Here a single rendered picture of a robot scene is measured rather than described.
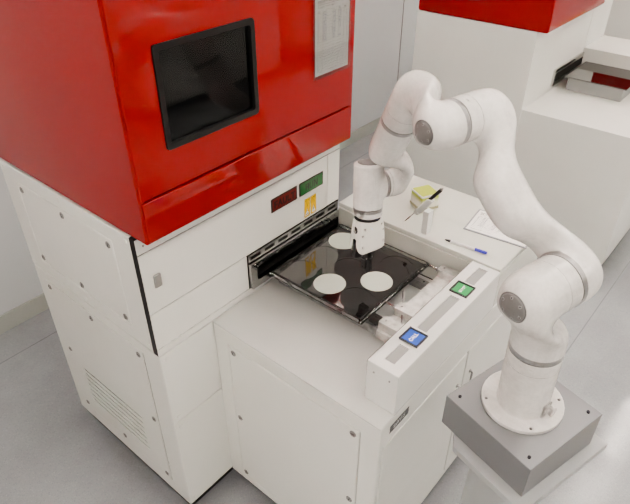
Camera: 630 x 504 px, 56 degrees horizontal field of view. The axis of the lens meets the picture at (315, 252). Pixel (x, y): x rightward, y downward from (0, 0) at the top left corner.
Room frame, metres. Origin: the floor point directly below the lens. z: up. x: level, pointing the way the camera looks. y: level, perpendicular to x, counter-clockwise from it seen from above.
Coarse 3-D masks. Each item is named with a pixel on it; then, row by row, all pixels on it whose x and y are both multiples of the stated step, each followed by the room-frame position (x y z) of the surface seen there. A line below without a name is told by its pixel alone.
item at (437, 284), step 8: (432, 280) 1.48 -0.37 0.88; (440, 280) 1.48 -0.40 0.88; (424, 288) 1.44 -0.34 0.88; (432, 288) 1.44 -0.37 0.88; (440, 288) 1.44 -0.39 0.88; (416, 296) 1.40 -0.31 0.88; (424, 296) 1.40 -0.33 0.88; (432, 296) 1.40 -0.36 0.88; (408, 304) 1.36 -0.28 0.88; (416, 304) 1.36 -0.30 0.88; (424, 304) 1.36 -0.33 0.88; (400, 320) 1.29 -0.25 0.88; (376, 336) 1.25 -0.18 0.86; (384, 336) 1.23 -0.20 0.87
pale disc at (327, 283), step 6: (318, 276) 1.47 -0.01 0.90; (324, 276) 1.47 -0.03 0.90; (330, 276) 1.47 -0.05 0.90; (336, 276) 1.47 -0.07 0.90; (318, 282) 1.44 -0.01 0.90; (324, 282) 1.44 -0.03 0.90; (330, 282) 1.44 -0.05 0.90; (336, 282) 1.44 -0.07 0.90; (342, 282) 1.44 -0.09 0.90; (318, 288) 1.41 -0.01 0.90; (324, 288) 1.41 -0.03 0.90; (330, 288) 1.41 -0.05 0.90; (336, 288) 1.41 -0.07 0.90; (342, 288) 1.41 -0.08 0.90
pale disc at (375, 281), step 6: (366, 276) 1.47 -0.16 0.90; (372, 276) 1.47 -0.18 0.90; (378, 276) 1.47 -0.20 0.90; (384, 276) 1.47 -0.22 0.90; (366, 282) 1.44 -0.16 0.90; (372, 282) 1.44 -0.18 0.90; (378, 282) 1.44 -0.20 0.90; (384, 282) 1.44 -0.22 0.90; (390, 282) 1.44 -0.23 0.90; (366, 288) 1.41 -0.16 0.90; (372, 288) 1.41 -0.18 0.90; (378, 288) 1.41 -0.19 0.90; (384, 288) 1.41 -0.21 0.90
